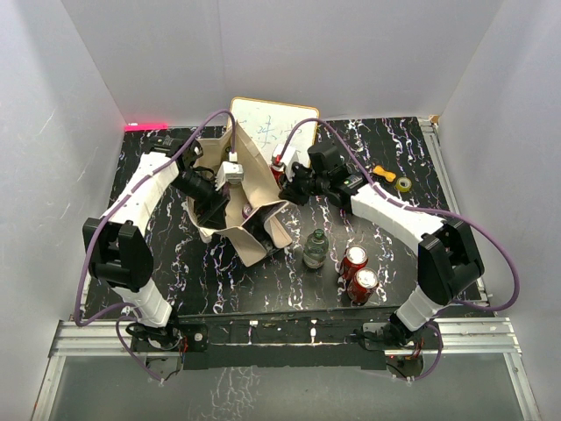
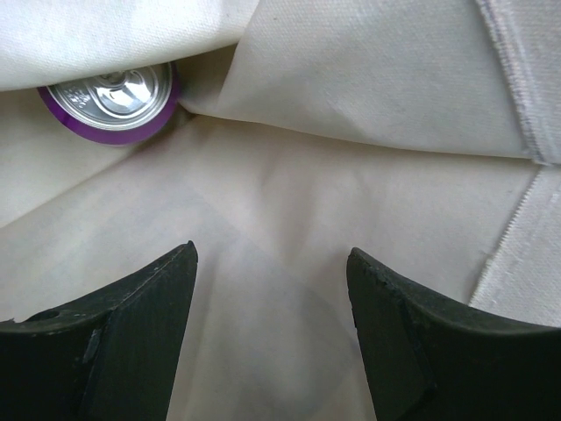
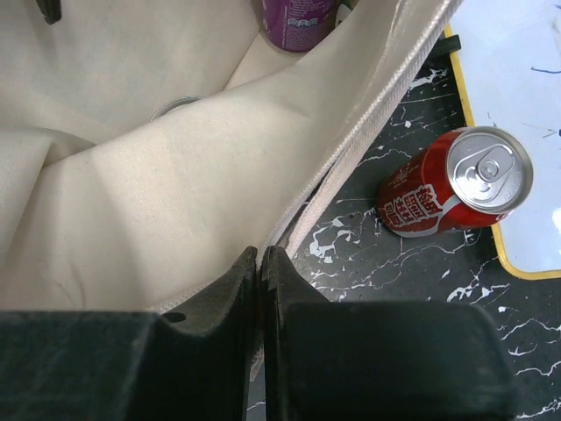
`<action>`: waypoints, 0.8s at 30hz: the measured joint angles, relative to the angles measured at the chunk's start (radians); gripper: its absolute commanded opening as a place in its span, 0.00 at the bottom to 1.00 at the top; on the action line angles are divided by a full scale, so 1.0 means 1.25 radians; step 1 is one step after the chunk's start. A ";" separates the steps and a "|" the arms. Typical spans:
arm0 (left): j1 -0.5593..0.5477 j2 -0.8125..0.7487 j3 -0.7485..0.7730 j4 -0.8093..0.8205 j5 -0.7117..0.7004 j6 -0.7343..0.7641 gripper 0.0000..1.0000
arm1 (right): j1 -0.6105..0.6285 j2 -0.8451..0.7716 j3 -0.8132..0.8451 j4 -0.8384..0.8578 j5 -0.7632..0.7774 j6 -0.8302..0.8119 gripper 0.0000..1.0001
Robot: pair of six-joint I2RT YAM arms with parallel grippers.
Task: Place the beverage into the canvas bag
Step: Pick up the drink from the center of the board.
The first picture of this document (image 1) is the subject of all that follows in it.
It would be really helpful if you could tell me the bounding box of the red cola can behind bag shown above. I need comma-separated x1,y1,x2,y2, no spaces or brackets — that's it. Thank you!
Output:
270,163,284,183

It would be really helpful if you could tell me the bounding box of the small whiteboard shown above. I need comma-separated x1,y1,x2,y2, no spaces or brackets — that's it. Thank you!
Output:
230,96,320,163

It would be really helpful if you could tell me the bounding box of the red cola can front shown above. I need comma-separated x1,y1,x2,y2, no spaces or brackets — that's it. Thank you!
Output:
347,268,379,305

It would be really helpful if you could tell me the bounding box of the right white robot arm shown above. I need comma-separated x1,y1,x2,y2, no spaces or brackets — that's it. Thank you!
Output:
271,143,484,348

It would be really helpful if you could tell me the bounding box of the red cola can middle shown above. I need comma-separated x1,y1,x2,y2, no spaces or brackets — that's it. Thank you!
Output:
339,245,368,281

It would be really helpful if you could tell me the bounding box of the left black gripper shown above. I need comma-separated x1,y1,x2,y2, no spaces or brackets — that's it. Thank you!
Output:
171,169,231,234

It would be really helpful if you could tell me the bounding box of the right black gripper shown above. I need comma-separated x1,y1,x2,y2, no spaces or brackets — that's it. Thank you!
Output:
279,161,330,207

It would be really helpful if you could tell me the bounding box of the yellow tape roll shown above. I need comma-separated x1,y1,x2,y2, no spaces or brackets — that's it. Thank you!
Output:
394,177,412,193

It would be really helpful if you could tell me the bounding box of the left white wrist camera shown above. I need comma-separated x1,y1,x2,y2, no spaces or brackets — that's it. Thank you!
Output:
215,152,245,191

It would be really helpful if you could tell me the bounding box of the purple Fanta can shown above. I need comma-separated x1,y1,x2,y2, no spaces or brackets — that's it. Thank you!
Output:
242,203,254,219

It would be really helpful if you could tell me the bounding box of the clear glass bottle on table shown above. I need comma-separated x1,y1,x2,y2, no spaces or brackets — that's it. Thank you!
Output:
302,229,329,269

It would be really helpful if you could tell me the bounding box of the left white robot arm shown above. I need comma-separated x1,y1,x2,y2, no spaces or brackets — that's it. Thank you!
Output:
82,136,229,350

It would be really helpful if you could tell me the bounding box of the cream canvas tote bag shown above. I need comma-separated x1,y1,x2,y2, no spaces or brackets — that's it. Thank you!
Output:
186,125,292,267

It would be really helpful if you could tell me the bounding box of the aluminium frame rail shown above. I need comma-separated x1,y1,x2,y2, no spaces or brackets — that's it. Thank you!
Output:
30,114,541,421

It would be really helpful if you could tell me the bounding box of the yellow bone-shaped toy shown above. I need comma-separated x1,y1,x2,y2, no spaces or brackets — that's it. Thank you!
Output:
373,165,396,182

